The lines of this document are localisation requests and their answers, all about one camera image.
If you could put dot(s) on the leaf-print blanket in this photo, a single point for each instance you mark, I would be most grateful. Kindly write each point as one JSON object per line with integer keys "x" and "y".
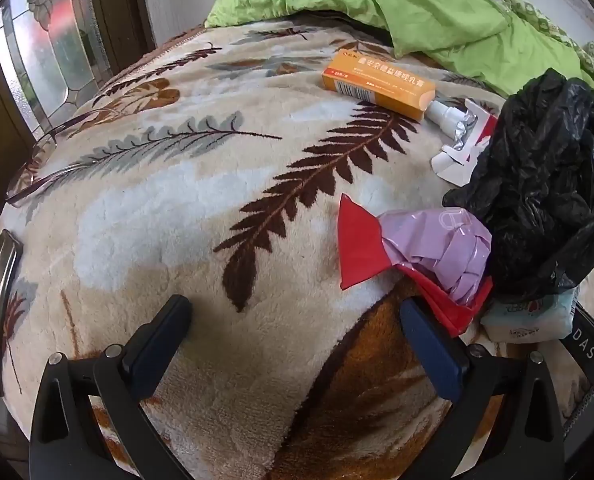
{"x": 177, "y": 210}

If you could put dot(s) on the orange medicine box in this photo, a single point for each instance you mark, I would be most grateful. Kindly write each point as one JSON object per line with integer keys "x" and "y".
{"x": 372, "y": 80}

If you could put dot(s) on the thin-framed eyeglasses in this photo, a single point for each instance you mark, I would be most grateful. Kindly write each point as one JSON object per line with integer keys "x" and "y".
{"x": 14, "y": 199}

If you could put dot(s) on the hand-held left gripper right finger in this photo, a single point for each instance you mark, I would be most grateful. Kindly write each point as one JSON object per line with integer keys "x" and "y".
{"x": 432, "y": 345}

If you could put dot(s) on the wooden door with glass panel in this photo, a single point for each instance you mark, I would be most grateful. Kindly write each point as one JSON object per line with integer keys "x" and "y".
{"x": 42, "y": 50}

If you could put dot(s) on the green quilt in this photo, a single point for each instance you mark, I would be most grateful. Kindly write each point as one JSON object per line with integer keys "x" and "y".
{"x": 377, "y": 0}

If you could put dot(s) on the lilac plastic bag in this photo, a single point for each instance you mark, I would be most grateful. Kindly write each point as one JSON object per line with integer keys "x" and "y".
{"x": 442, "y": 250}

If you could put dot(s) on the black plastic bag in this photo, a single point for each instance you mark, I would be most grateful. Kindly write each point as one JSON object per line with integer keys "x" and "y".
{"x": 537, "y": 175}

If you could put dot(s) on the red cigarette pack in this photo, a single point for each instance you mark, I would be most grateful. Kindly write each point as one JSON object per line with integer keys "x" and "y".
{"x": 457, "y": 157}

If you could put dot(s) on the pale tissue packet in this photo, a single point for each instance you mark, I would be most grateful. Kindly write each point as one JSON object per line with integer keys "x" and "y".
{"x": 522, "y": 322}

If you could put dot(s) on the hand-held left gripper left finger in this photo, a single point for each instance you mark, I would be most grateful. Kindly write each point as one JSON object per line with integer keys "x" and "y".
{"x": 157, "y": 340}

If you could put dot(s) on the white spray bottle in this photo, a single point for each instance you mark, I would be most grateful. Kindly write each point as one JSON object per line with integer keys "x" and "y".
{"x": 439, "y": 110}

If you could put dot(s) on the red snack packet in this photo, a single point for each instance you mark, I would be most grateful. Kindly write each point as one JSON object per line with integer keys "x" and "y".
{"x": 359, "y": 240}

